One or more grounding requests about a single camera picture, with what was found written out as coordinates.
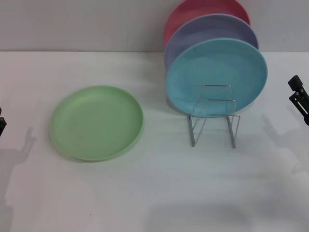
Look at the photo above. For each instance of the purple plastic plate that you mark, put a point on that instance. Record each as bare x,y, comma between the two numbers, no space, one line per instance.
205,31

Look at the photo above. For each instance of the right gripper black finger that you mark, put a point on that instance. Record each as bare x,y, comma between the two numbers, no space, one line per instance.
295,82

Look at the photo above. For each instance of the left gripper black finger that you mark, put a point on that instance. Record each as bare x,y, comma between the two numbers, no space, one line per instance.
2,125

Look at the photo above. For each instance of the light blue plastic plate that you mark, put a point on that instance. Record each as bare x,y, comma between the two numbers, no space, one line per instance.
217,67

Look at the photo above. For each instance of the green plastic plate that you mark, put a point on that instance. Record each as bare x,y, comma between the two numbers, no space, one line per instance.
96,123

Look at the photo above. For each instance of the red plastic plate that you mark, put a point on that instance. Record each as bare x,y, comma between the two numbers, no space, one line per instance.
193,12

